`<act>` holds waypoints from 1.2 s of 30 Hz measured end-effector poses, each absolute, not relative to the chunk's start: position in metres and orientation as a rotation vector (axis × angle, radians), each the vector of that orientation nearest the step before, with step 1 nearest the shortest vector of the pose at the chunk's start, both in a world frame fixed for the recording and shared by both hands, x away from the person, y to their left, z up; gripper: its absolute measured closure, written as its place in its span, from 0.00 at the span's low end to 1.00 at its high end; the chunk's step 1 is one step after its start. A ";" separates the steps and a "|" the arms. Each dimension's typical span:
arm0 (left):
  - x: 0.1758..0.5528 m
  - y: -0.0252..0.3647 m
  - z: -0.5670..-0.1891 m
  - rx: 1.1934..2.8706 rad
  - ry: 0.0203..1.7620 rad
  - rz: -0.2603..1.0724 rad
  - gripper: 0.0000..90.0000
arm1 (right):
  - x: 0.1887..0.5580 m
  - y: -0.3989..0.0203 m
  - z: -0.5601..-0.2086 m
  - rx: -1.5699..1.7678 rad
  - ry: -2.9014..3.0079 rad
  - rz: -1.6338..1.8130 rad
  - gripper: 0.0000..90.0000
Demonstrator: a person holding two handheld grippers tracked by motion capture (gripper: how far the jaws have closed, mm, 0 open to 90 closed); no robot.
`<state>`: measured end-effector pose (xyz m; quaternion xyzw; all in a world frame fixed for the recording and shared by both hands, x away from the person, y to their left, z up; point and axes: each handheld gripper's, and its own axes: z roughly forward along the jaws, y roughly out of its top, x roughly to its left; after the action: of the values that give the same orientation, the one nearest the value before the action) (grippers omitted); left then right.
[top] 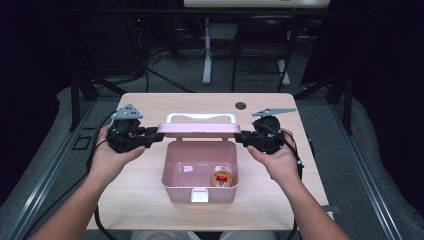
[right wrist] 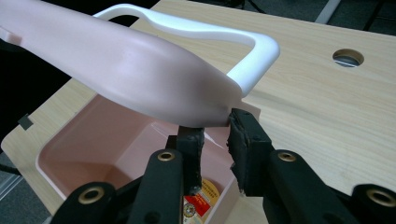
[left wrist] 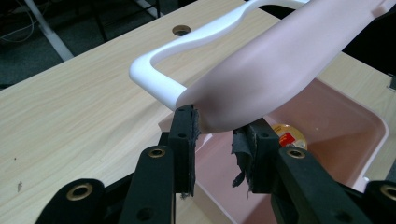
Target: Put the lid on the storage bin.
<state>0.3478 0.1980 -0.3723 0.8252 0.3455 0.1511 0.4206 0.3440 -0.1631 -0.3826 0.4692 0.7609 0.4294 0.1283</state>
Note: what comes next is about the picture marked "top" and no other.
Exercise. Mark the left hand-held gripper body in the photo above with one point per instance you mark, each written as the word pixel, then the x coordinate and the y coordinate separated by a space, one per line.
pixel 125 136

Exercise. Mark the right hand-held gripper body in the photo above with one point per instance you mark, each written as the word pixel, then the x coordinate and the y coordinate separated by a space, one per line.
pixel 268 135

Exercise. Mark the round gold tin red label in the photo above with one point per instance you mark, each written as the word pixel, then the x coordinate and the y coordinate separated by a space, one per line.
pixel 221 179

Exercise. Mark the pink lidded storage box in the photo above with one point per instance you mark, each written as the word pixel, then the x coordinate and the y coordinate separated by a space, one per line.
pixel 200 156

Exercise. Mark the person's right hand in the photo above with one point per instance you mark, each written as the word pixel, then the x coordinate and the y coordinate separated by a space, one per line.
pixel 281 163

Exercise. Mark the person's left hand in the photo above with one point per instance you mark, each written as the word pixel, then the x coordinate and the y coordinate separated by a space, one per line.
pixel 106 163

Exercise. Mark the black metal stand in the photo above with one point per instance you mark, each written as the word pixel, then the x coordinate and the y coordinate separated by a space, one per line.
pixel 76 100
pixel 346 100

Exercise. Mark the white desk leg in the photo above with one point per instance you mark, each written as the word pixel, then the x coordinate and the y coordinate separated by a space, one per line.
pixel 207 60
pixel 284 73

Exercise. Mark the dark computer case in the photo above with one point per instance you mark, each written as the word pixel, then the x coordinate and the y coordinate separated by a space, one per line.
pixel 110 46

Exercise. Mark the person's left leg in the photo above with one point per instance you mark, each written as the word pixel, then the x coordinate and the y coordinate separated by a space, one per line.
pixel 166 236

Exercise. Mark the grey tape strip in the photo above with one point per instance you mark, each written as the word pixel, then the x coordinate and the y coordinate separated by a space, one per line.
pixel 331 209

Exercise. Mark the black chair frame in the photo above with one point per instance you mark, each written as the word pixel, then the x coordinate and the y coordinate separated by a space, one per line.
pixel 261 50

